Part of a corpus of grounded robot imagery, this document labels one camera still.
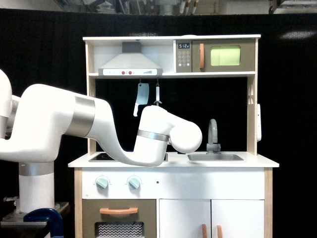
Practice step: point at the white toy range hood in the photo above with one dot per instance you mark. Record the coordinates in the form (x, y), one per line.
(131, 62)

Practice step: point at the grey toy faucet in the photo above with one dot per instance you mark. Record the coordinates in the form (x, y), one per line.
(213, 145)

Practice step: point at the right mint stove knob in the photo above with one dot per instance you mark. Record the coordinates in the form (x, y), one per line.
(134, 182)

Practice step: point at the left mint stove knob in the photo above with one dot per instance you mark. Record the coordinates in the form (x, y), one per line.
(102, 182)

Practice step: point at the toy microwave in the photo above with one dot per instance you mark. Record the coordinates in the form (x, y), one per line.
(219, 55)

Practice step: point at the right white cabinet door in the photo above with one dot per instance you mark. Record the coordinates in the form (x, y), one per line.
(238, 218)

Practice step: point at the white cabinet door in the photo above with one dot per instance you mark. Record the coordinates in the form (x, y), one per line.
(184, 218)
(238, 218)

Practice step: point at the blue C-clamp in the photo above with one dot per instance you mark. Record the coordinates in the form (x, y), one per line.
(49, 215)

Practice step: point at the toy cleaver knife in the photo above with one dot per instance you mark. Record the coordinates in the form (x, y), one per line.
(142, 97)

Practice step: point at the grey toy sink basin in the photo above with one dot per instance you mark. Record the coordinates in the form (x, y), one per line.
(214, 157)

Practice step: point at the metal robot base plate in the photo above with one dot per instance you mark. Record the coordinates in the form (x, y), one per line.
(15, 218)

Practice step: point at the white side-mounted holder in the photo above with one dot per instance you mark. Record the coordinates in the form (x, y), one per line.
(259, 123)

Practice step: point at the black toy stovetop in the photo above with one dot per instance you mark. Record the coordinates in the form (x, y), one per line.
(102, 157)

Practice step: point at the wooden toy kitchen frame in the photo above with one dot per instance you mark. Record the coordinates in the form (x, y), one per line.
(177, 177)

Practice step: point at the mint stove knob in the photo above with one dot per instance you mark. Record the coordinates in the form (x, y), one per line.
(102, 182)
(134, 182)

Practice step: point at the toy pizza cutter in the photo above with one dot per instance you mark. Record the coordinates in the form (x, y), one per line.
(157, 102)

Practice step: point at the left white cabinet door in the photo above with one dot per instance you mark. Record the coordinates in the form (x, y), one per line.
(184, 218)

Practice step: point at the toy oven door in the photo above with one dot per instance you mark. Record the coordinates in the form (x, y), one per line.
(119, 218)

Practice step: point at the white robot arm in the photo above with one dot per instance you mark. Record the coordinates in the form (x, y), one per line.
(31, 128)

